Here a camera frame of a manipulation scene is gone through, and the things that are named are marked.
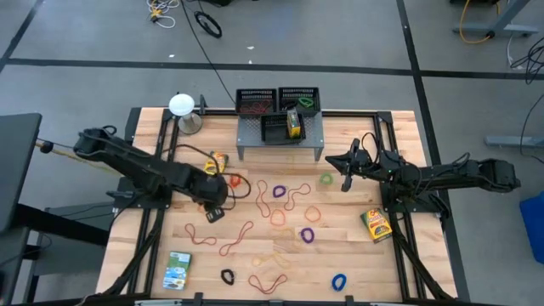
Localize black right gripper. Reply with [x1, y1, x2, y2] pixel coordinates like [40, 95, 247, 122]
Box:
[325, 138, 377, 193]

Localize yellow crayon box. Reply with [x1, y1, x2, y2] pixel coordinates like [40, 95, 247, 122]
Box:
[202, 150, 230, 176]
[360, 207, 394, 245]

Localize green cardboard box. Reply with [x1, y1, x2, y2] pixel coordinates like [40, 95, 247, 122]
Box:
[286, 107, 302, 140]
[161, 250, 193, 292]

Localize black side desk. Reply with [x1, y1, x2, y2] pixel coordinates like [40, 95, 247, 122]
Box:
[0, 112, 112, 306]

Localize grey perforated metal shelf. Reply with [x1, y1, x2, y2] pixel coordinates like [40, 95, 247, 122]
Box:
[235, 115, 326, 162]

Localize black mesh basket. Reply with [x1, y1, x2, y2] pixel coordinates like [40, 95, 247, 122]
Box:
[235, 88, 278, 119]
[258, 113, 307, 146]
[277, 86, 321, 118]

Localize white mushroom lamp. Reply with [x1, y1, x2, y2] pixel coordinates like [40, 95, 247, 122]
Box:
[167, 93, 203, 136]

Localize grey floor bar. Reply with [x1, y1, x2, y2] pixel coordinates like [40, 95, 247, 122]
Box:
[484, 135, 544, 149]

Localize blue bin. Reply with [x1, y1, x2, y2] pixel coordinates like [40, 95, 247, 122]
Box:
[518, 190, 544, 264]

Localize long black floor cable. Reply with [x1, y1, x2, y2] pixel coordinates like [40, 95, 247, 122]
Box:
[180, 0, 237, 106]

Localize yellow cord with black knob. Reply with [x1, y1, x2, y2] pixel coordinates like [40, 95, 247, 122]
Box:
[35, 139, 127, 176]

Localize black coiled floor cable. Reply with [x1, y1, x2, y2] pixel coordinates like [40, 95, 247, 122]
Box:
[194, 10, 224, 39]

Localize yellow floor cable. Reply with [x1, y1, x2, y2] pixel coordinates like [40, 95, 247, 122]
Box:
[458, 0, 496, 45]

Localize white floor cable bundle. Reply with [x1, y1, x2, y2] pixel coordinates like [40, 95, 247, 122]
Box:
[146, 0, 182, 30]

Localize grey desk leg frame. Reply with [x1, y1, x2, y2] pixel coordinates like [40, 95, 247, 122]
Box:
[451, 0, 540, 39]

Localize black cable tangle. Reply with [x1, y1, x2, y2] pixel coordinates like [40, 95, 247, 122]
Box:
[509, 36, 544, 86]

